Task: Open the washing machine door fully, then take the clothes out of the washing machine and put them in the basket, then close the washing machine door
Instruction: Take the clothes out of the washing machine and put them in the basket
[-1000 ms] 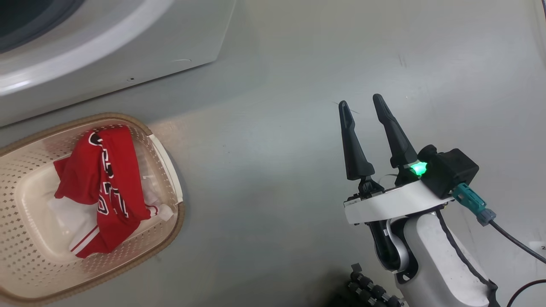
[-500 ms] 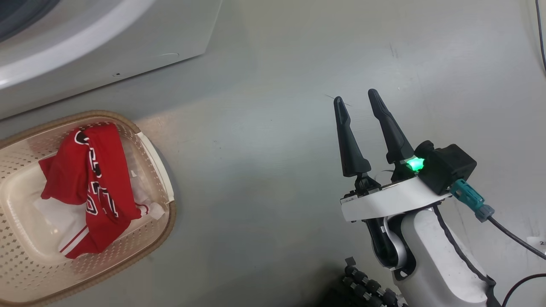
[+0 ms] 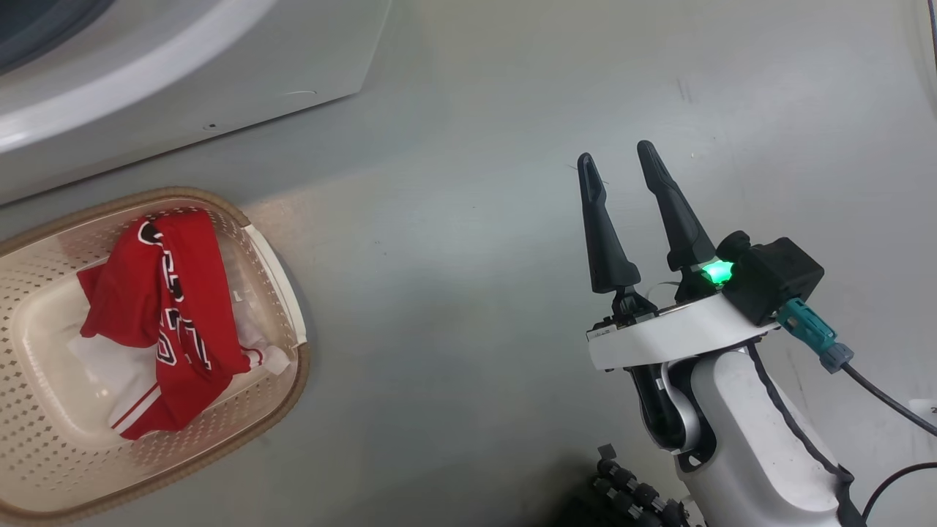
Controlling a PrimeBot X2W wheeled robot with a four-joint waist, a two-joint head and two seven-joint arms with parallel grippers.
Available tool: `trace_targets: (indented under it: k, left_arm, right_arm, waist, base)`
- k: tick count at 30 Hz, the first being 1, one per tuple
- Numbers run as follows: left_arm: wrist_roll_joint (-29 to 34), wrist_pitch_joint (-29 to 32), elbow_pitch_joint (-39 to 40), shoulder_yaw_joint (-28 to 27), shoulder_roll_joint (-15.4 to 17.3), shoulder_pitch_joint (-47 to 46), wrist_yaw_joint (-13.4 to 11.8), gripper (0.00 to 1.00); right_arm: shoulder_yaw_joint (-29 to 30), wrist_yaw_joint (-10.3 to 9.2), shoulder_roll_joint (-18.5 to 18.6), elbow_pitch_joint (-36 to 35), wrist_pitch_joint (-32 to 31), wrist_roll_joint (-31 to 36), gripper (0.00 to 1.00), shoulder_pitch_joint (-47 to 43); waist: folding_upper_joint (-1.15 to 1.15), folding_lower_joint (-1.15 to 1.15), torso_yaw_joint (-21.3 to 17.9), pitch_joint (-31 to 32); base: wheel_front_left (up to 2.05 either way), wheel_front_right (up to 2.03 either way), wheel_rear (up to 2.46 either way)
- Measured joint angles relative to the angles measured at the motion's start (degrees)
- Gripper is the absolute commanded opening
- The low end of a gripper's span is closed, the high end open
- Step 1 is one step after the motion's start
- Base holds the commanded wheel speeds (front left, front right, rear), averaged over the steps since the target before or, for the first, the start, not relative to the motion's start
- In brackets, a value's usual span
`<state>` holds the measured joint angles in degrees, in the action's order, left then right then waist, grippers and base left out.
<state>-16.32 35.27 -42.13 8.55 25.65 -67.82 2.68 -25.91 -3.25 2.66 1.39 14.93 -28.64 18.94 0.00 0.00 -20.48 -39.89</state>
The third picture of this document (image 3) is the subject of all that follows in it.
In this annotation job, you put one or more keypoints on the grey rubber door gasket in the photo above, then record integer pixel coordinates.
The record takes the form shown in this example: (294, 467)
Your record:
(36, 22)

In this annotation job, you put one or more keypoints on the cream perforated basket brown rim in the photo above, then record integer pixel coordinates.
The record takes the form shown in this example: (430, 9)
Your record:
(44, 454)

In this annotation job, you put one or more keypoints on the red and white garment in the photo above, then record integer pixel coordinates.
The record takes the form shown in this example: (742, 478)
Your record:
(183, 307)

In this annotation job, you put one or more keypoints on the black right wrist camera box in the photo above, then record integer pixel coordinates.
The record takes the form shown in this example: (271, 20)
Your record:
(776, 278)

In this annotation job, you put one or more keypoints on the white front-load washing machine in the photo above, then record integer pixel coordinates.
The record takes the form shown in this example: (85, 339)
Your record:
(219, 73)

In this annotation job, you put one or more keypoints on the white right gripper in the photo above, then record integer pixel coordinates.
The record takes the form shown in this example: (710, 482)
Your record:
(673, 337)

